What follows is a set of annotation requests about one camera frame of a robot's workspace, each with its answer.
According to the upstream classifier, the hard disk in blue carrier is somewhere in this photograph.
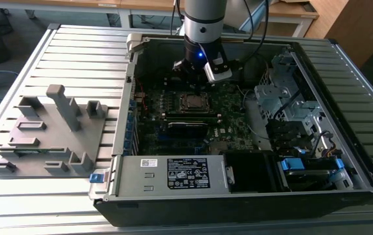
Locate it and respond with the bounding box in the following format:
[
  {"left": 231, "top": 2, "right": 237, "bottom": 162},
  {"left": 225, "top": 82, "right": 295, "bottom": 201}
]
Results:
[{"left": 277, "top": 157, "right": 345, "bottom": 192}]

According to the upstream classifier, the black PC case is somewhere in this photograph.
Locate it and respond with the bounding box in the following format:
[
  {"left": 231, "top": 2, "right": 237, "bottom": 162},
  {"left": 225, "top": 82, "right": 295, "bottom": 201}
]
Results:
[{"left": 88, "top": 33, "right": 373, "bottom": 227}]

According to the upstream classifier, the expansion card black cooler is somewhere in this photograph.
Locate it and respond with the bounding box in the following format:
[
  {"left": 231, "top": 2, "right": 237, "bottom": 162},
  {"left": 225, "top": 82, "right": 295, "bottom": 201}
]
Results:
[{"left": 168, "top": 121, "right": 209, "bottom": 138}]

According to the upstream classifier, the grey parts rack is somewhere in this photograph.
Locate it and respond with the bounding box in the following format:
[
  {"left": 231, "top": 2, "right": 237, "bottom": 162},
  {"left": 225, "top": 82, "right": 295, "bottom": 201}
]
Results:
[{"left": 0, "top": 84, "right": 110, "bottom": 177}]

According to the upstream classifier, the CPU socket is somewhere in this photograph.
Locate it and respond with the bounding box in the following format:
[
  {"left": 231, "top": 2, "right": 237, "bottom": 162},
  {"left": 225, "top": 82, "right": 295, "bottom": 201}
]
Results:
[{"left": 178, "top": 90, "right": 217, "bottom": 114}]

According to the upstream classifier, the black fan shroud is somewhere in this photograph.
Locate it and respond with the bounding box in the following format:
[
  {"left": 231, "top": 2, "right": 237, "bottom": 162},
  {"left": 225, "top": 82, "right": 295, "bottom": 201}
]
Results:
[{"left": 221, "top": 150, "right": 283, "bottom": 194}]

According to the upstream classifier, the silver drive cage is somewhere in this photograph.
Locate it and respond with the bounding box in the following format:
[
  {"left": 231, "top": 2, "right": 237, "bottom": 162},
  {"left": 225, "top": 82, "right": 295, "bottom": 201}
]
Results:
[{"left": 253, "top": 47, "right": 329, "bottom": 147}]

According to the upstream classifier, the black disk bay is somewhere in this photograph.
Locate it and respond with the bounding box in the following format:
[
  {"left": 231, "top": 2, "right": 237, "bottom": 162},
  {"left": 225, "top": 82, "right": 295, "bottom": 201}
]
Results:
[{"left": 266, "top": 119, "right": 314, "bottom": 157}]

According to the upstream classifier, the green RAM stick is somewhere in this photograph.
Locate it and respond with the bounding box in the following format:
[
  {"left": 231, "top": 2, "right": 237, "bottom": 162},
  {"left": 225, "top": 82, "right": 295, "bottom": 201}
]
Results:
[{"left": 13, "top": 148, "right": 52, "bottom": 155}]

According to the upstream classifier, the green motherboard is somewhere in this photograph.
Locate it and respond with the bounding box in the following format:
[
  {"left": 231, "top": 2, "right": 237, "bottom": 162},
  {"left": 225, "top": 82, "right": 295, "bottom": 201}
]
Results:
[{"left": 133, "top": 75, "right": 265, "bottom": 156}]

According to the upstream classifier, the silver CPU chip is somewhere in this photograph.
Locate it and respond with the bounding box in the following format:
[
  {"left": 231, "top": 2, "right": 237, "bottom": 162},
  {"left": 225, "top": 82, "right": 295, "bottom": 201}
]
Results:
[{"left": 185, "top": 94, "right": 207, "bottom": 108}]

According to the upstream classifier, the wooden desk white frame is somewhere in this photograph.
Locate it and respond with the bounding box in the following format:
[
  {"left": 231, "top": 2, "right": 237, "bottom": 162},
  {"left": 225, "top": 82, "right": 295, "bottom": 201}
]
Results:
[{"left": 0, "top": 0, "right": 319, "bottom": 38}]

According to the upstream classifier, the silver power supply unit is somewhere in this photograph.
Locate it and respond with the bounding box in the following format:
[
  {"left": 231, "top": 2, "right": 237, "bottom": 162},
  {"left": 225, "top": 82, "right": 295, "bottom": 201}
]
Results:
[{"left": 116, "top": 154, "right": 231, "bottom": 196}]

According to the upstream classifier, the black drive wire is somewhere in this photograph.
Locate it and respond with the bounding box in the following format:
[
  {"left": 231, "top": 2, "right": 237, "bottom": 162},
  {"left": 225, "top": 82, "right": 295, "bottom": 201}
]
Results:
[{"left": 270, "top": 88, "right": 305, "bottom": 124}]

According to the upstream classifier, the chipset heatsink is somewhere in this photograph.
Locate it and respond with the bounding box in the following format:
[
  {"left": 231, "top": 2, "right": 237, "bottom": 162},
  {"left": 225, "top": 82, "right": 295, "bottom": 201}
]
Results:
[{"left": 209, "top": 141, "right": 229, "bottom": 154}]

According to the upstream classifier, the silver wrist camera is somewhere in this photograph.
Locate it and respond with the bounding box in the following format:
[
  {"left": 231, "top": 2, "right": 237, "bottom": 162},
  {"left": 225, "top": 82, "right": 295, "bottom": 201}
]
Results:
[{"left": 203, "top": 58, "right": 234, "bottom": 84}]

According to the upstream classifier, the black looped case wire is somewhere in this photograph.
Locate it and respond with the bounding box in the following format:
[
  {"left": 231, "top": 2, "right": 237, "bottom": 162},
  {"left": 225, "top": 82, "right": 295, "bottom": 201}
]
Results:
[{"left": 239, "top": 51, "right": 267, "bottom": 90}]

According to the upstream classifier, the black power wire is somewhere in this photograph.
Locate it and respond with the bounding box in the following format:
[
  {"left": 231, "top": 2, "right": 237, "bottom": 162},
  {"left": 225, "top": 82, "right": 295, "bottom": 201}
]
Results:
[{"left": 310, "top": 130, "right": 334, "bottom": 157}]

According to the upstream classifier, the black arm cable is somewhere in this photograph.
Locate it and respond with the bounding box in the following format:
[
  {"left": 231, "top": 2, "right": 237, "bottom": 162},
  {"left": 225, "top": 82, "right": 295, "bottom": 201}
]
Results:
[
  {"left": 239, "top": 0, "right": 270, "bottom": 68},
  {"left": 237, "top": 0, "right": 255, "bottom": 42}
]

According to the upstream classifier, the metal socket cover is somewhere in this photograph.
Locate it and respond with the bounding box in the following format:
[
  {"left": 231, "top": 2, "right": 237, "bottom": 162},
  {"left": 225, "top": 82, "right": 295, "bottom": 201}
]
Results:
[{"left": 180, "top": 92, "right": 213, "bottom": 113}]

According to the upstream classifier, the red black twisted wire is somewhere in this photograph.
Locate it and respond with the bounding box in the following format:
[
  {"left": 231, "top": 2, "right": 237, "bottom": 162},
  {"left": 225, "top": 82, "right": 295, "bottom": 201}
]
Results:
[{"left": 136, "top": 77, "right": 150, "bottom": 111}]

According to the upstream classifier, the wooden cabinet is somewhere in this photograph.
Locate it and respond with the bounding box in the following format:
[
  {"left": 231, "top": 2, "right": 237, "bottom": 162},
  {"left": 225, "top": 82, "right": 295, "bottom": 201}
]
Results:
[{"left": 305, "top": 0, "right": 373, "bottom": 69}]

